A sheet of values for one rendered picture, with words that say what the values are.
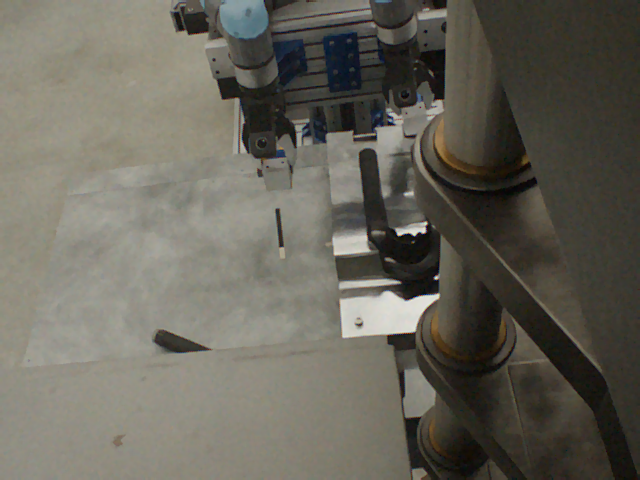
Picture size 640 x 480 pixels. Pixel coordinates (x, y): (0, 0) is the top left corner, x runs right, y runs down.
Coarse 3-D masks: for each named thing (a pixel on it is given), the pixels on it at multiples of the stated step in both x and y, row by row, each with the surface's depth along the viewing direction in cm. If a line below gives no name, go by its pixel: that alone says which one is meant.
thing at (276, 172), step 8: (280, 152) 139; (264, 160) 136; (272, 160) 136; (280, 160) 135; (264, 168) 135; (272, 168) 134; (280, 168) 134; (288, 168) 135; (264, 176) 135; (272, 176) 135; (280, 176) 135; (288, 176) 135; (272, 184) 136; (280, 184) 137; (288, 184) 137
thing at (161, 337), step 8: (160, 328) 130; (152, 336) 129; (160, 336) 127; (168, 336) 127; (176, 336) 126; (160, 344) 128; (168, 344) 126; (176, 344) 125; (184, 344) 124; (192, 344) 123; (176, 352) 126; (184, 352) 123
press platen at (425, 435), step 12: (432, 408) 90; (420, 420) 89; (432, 420) 88; (420, 432) 88; (432, 432) 87; (420, 444) 87; (432, 444) 86; (420, 456) 88; (432, 456) 85; (444, 456) 85; (456, 456) 84; (468, 456) 84; (480, 456) 85; (432, 468) 85; (444, 468) 85; (456, 468) 84; (468, 468) 84; (480, 468) 84; (492, 468) 84
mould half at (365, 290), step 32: (384, 128) 148; (352, 160) 143; (384, 160) 142; (352, 192) 138; (384, 192) 137; (352, 224) 127; (416, 224) 124; (352, 256) 122; (352, 288) 126; (384, 288) 125; (416, 288) 124; (352, 320) 121; (384, 320) 120; (416, 320) 120
